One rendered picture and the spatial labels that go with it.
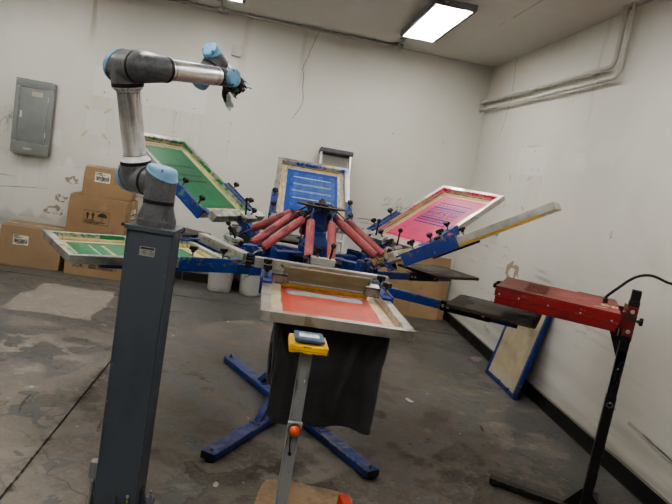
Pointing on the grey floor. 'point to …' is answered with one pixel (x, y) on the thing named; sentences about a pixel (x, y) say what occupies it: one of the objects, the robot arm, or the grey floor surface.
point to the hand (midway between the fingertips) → (239, 99)
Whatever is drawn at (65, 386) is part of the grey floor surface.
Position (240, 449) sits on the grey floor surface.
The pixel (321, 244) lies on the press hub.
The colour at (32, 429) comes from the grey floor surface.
